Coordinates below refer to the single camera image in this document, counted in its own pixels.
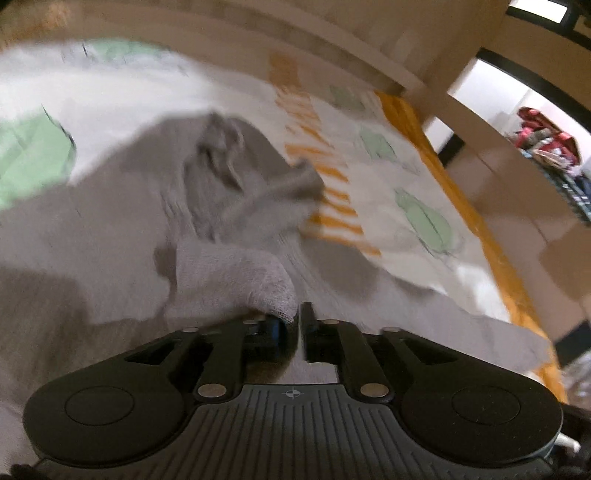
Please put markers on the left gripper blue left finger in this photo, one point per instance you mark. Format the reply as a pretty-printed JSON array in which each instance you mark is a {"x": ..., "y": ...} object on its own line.
[{"x": 234, "y": 346}]

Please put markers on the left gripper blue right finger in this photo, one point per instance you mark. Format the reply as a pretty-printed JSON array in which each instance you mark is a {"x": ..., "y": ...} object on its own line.
[{"x": 344, "y": 346}]

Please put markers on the grey knit hoodie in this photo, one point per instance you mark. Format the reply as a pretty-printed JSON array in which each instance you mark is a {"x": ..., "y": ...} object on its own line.
[{"x": 196, "y": 222}]

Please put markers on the pile of colourful clothes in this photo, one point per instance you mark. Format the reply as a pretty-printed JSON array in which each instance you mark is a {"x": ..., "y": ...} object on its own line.
[{"x": 557, "y": 155}]

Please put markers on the white leaf-print duvet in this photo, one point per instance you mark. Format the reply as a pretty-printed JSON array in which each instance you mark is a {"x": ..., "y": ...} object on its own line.
[{"x": 386, "y": 194}]

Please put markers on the wooden bed frame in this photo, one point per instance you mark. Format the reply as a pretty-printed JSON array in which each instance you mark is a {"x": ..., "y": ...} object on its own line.
[{"x": 424, "y": 49}]

